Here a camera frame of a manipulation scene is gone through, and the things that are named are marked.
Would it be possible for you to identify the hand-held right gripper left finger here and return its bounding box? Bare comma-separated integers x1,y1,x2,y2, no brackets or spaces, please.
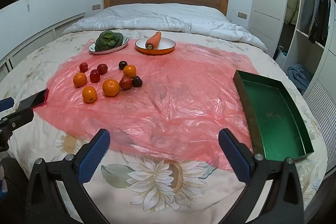
25,129,111,224

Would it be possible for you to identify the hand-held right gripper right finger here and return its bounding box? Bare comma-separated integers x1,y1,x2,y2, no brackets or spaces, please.
218,129,305,224

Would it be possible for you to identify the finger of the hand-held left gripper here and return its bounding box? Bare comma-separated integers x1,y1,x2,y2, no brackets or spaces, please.
0,88,49,132
0,97,15,111

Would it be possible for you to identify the orange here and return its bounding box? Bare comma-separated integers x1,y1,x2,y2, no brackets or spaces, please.
102,79,120,97
73,72,88,88
123,64,137,78
82,86,97,103

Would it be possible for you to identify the green tray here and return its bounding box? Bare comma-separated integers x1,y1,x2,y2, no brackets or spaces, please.
233,70,314,161

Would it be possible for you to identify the dark textured cloth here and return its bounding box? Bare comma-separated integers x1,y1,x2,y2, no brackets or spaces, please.
0,157,30,214

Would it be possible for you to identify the white low cabinet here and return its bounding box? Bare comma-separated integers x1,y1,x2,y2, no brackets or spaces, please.
0,13,86,83

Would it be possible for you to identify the pink plastic sheet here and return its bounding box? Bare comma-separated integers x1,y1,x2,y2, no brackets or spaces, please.
34,40,260,170

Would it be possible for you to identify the white slatted panel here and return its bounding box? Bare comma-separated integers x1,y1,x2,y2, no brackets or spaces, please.
304,80,336,167

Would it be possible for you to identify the green leafy vegetable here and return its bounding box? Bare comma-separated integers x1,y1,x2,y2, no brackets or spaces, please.
95,31,124,52

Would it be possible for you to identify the blue towel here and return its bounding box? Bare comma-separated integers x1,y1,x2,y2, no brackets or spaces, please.
287,64,313,94

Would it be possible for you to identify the white plastic bag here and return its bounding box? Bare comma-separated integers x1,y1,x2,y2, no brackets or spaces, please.
274,46,288,69

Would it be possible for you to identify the white oval plate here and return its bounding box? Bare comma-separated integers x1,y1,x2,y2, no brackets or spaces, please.
89,35,130,52

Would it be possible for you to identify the carrot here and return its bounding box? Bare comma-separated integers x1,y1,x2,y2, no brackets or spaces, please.
146,31,162,50

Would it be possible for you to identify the orange bowl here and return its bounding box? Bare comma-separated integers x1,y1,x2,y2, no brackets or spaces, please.
135,37,176,55

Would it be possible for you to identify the white duvet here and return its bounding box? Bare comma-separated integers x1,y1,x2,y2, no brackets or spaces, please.
62,3,268,52

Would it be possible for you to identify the white wardrobe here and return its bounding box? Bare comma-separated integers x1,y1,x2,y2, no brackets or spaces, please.
248,0,336,98

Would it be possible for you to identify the hanging dark garment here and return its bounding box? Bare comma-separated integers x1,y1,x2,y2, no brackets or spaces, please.
309,0,331,45

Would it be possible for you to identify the hanging grey garment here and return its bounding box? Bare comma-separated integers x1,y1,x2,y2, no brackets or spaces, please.
300,0,315,34

